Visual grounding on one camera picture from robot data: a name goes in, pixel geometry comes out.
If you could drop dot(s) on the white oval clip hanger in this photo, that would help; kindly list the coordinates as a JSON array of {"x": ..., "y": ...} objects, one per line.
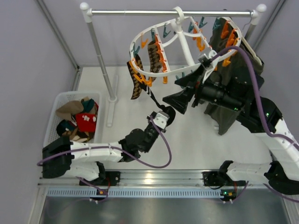
[{"x": 183, "y": 27}]

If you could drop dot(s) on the olive green shorts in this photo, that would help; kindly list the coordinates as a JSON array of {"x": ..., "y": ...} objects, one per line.
[{"x": 229, "y": 90}]

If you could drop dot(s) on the argyle sock in basket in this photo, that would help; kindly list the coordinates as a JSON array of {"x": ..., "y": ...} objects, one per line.
[{"x": 78, "y": 136}]

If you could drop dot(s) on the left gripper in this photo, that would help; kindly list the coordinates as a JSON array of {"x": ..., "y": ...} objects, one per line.
[{"x": 167, "y": 111}]

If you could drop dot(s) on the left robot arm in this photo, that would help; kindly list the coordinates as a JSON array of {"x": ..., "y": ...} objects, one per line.
[{"x": 85, "y": 160}]

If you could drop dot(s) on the black sock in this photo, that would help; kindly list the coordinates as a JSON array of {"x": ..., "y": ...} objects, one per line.
[{"x": 155, "y": 98}]

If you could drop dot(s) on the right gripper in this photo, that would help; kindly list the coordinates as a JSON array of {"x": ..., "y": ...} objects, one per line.
[{"x": 195, "y": 92}]

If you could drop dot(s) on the white metal clothes rack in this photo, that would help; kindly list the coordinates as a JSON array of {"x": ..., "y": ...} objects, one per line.
[{"x": 88, "y": 14}]

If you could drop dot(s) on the brown striped sock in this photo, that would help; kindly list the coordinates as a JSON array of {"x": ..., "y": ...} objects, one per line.
[{"x": 69, "y": 110}]

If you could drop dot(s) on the white laundry basket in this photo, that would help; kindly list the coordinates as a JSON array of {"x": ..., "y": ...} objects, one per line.
[{"x": 63, "y": 98}]

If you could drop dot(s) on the red sock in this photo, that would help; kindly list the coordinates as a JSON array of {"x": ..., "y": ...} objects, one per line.
[{"x": 86, "y": 122}]

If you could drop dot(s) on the teal sock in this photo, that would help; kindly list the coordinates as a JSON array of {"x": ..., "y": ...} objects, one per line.
[{"x": 88, "y": 106}]

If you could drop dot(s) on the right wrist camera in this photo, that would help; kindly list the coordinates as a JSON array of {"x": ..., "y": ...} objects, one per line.
[{"x": 209, "y": 60}]

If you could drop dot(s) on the brown argyle sock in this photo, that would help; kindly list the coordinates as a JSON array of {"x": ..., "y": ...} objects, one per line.
[
  {"x": 137, "y": 86},
  {"x": 154, "y": 58}
]

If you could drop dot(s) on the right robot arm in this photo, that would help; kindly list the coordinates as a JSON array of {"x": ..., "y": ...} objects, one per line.
[{"x": 257, "y": 114}]

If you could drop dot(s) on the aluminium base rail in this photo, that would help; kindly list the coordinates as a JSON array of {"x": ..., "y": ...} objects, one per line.
[{"x": 149, "y": 184}]

